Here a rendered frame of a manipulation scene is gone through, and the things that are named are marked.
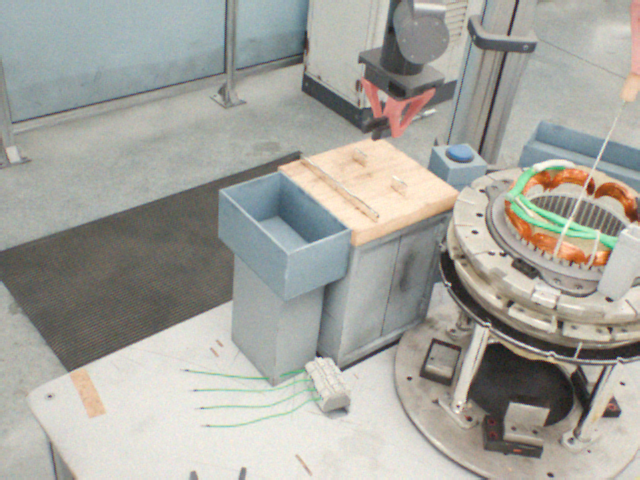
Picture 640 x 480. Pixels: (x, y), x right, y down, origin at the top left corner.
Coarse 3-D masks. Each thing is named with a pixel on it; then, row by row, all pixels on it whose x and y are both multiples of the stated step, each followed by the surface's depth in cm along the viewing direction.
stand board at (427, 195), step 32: (320, 160) 118; (352, 160) 119; (384, 160) 120; (320, 192) 111; (352, 192) 112; (384, 192) 113; (416, 192) 114; (448, 192) 115; (352, 224) 106; (384, 224) 107
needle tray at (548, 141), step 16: (544, 128) 137; (560, 128) 135; (528, 144) 132; (544, 144) 138; (560, 144) 137; (576, 144) 136; (592, 144) 134; (608, 144) 133; (528, 160) 130; (544, 160) 128; (576, 160) 126; (592, 160) 135; (608, 160) 135; (624, 160) 133; (608, 176) 125; (624, 176) 124
